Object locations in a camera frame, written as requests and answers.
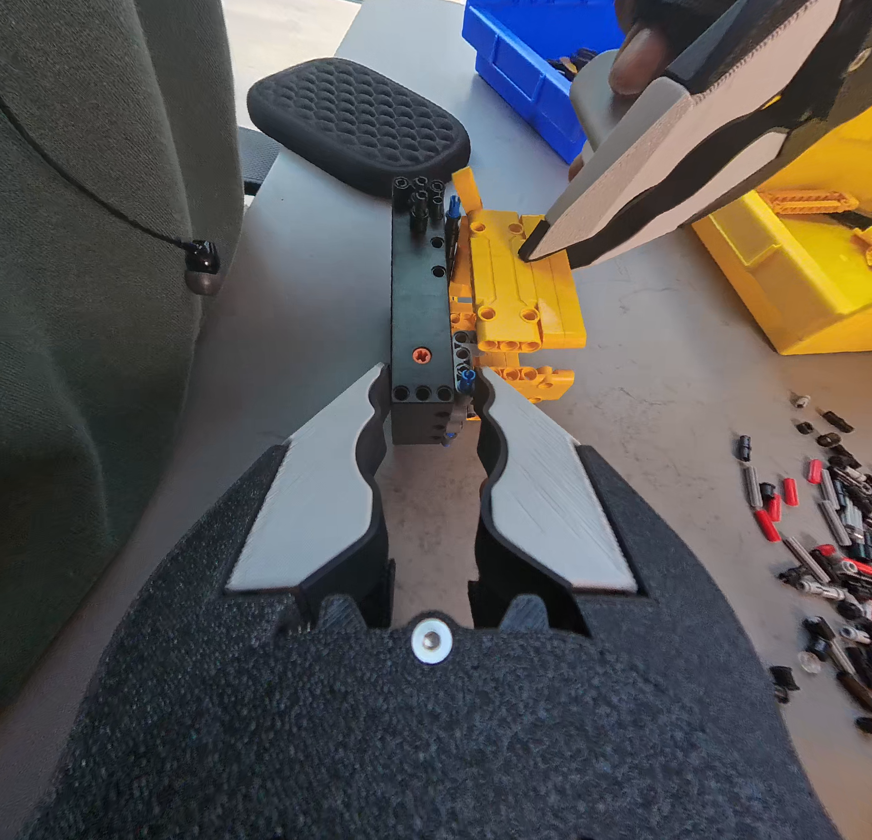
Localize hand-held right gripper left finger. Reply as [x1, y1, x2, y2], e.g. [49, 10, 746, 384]
[225, 363, 391, 596]

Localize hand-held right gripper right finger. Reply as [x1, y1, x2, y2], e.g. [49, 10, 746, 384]
[473, 366, 640, 596]

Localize person's left hand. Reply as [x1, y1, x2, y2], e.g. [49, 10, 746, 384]
[608, 0, 675, 98]

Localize yellow plastic storage bin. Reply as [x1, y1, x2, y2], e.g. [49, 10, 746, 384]
[691, 124, 872, 356]

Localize grey mesh chair seat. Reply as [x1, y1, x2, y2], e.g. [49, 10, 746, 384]
[238, 128, 282, 197]

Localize pile of small lego pins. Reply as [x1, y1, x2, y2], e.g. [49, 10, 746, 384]
[734, 390, 872, 735]

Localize blue plastic storage bin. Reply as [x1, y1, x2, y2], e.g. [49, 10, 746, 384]
[462, 0, 628, 165]

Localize black chair armrest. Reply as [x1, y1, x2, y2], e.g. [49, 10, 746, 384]
[247, 58, 472, 197]

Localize black earbud cable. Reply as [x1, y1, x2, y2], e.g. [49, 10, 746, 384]
[0, 97, 221, 294]

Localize assorted lego parts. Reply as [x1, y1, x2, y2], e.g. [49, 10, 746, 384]
[756, 189, 872, 268]
[545, 48, 600, 78]

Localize partly built yellow lego model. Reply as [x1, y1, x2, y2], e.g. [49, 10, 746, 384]
[390, 167, 587, 446]

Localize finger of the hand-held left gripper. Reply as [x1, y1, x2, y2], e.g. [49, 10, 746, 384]
[518, 0, 854, 264]
[567, 130, 796, 270]

